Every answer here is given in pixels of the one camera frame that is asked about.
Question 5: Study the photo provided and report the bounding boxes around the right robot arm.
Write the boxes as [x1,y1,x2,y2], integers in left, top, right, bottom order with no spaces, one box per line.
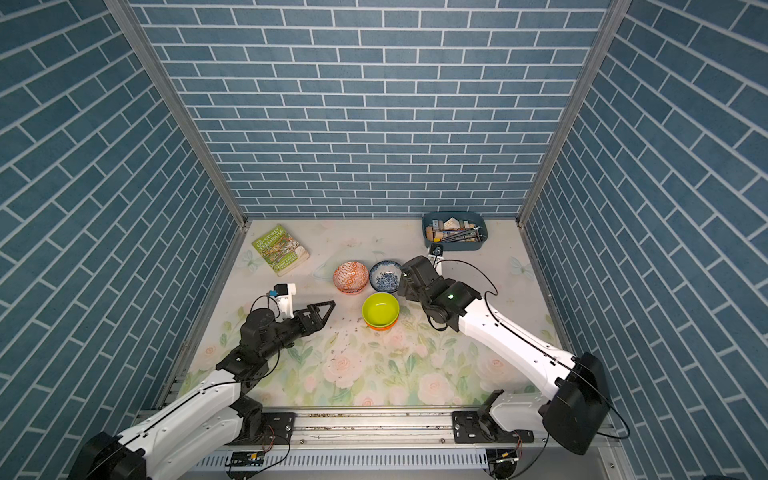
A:
[398,256,615,455]

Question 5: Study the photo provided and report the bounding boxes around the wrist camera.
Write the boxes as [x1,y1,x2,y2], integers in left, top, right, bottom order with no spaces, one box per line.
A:
[269,283,297,321]
[428,242,444,258]

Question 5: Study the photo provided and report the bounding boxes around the metal mounting rail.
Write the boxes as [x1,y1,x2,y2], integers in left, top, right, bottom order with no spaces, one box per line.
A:
[149,407,619,475]

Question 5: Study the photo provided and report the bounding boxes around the teal plastic bin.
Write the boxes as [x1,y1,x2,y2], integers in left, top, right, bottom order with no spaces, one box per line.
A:
[421,211,489,252]

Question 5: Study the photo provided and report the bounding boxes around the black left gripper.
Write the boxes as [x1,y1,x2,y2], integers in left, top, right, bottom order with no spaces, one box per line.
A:
[257,301,334,361]

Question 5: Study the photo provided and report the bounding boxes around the green paperback book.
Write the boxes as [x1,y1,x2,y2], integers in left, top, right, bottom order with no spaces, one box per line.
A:
[252,224,310,277]

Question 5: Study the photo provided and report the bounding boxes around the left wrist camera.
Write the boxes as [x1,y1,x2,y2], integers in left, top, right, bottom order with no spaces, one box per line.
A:
[269,283,297,321]

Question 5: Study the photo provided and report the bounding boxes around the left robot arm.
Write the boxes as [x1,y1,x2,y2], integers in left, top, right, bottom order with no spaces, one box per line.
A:
[69,301,335,479]

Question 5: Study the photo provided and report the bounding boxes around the lime green bowl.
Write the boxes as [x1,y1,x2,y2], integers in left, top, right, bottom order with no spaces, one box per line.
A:
[361,292,400,326]

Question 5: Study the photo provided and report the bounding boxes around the orange geometric patterned bowl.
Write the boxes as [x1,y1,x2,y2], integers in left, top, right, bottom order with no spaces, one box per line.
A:
[332,261,369,295]

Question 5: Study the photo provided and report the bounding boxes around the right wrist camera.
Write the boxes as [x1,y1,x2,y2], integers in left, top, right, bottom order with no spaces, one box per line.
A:
[428,242,444,258]

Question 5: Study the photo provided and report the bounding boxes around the plain orange bowl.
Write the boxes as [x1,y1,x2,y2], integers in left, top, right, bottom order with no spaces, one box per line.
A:
[366,322,397,332]

